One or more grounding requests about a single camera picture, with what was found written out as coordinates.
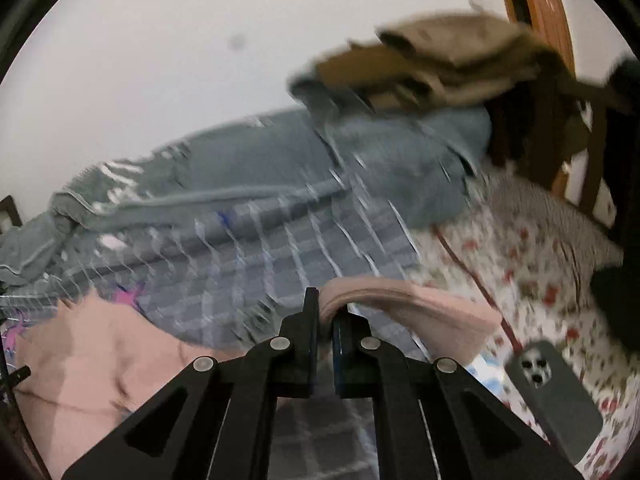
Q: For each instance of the pink garment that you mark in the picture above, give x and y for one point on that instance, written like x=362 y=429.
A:
x=90 y=370

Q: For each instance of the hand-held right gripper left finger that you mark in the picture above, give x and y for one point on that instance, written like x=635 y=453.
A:
x=309 y=355

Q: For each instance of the grey checked star blanket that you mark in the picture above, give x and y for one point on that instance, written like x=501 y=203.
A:
x=300 y=260

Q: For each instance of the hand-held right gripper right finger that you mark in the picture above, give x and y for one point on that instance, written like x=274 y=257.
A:
x=339 y=355

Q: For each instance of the wooden chair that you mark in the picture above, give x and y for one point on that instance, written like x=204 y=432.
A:
x=550 y=110

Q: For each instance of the phone in grey case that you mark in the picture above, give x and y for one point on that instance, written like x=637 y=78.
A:
x=560 y=405

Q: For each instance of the floral bedsheet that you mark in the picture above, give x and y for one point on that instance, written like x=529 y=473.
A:
x=540 y=270

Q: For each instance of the beige folded garment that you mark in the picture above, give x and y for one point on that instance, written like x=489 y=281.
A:
x=480 y=55

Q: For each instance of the grey-blue pajama garment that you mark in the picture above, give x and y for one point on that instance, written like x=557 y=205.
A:
x=250 y=160

